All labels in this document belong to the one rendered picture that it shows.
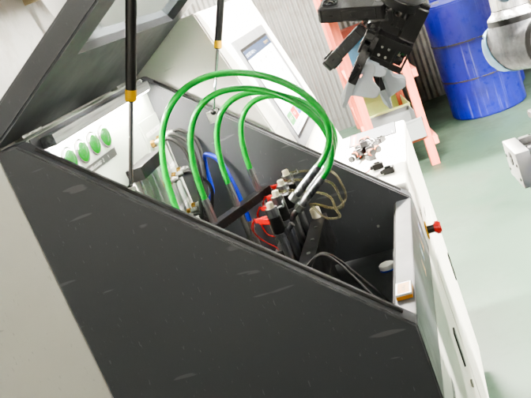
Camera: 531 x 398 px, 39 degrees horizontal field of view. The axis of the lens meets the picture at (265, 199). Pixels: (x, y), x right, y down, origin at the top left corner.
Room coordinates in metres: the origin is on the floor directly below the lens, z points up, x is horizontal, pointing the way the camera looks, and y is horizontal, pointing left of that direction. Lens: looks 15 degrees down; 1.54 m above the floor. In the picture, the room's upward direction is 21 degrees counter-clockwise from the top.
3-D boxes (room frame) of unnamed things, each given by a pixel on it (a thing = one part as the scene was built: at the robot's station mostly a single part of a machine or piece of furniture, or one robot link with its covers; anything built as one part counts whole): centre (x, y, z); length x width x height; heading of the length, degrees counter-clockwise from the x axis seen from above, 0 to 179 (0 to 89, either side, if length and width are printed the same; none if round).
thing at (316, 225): (1.65, -0.04, 0.91); 0.34 x 0.10 x 0.15; 164
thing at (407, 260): (1.47, -0.23, 0.87); 0.62 x 0.04 x 0.16; 164
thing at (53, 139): (1.60, 0.25, 1.43); 0.54 x 0.03 x 0.02; 164
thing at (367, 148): (2.20, -0.34, 1.01); 0.23 x 0.11 x 0.06; 164
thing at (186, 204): (1.83, 0.18, 1.20); 0.13 x 0.03 x 0.31; 164
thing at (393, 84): (1.54, -0.33, 1.26); 0.06 x 0.03 x 0.09; 74
